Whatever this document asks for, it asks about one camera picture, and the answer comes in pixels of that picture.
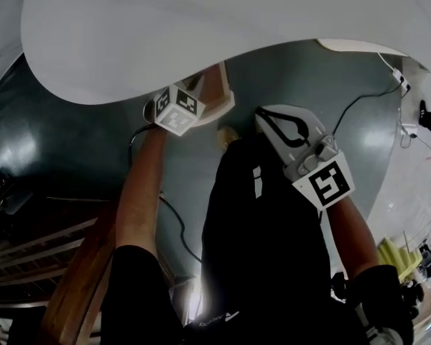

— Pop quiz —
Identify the yellow-green chair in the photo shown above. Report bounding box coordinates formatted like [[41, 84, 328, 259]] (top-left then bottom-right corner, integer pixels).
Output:
[[376, 238, 424, 284]]

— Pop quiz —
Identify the person's black clothing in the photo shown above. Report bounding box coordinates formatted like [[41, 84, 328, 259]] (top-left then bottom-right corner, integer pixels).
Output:
[[99, 134, 416, 345]]

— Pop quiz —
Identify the person's left shoe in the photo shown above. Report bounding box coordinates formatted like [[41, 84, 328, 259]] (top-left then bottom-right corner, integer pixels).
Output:
[[216, 126, 241, 151]]

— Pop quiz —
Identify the person's left forearm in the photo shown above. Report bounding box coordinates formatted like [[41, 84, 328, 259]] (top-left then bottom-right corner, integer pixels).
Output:
[[113, 126, 169, 262]]

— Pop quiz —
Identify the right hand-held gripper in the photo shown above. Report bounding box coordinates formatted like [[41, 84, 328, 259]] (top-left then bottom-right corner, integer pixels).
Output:
[[254, 103, 357, 212]]

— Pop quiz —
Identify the white cable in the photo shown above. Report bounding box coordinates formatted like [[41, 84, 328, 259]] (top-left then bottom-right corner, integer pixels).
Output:
[[376, 51, 404, 75]]

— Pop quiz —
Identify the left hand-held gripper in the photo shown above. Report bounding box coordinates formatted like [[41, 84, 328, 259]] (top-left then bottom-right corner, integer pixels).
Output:
[[143, 74, 207, 137]]

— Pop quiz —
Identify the dark wooden furniture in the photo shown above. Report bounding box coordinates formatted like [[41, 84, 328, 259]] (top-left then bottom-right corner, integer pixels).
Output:
[[0, 176, 120, 345]]

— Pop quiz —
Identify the black floor cable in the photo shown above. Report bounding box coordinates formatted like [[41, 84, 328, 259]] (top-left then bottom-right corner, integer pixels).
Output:
[[159, 193, 203, 262]]

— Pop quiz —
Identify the person's right forearm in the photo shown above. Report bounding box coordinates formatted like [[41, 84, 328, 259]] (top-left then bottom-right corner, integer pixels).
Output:
[[322, 195, 379, 280]]

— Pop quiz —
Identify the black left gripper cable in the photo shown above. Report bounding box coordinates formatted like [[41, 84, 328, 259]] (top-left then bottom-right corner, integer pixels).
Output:
[[128, 123, 156, 169]]

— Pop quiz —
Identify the long black cable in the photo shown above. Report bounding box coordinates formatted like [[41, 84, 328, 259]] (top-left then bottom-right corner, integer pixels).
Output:
[[335, 80, 404, 137]]

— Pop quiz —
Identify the large white wood-lined drawer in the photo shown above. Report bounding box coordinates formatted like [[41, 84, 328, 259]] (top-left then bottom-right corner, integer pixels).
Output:
[[181, 61, 236, 128]]

